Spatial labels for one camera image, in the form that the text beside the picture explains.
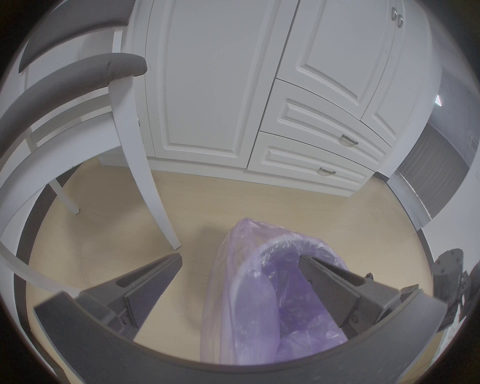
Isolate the purple plastic bag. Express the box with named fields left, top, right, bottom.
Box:
left=200, top=217, right=351, bottom=366

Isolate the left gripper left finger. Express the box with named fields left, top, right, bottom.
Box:
left=75, top=253, right=184, bottom=341

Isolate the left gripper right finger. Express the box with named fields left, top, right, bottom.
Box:
left=298, top=255, right=404, bottom=341

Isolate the white chair with grey seat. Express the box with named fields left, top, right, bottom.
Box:
left=0, top=0, right=184, bottom=293

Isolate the white wardrobe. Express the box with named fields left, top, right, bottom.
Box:
left=99, top=0, right=443, bottom=197

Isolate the white trash bin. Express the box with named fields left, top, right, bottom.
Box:
left=210, top=234, right=349, bottom=366

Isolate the grey curtain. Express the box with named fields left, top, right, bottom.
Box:
left=397, top=127, right=471, bottom=220

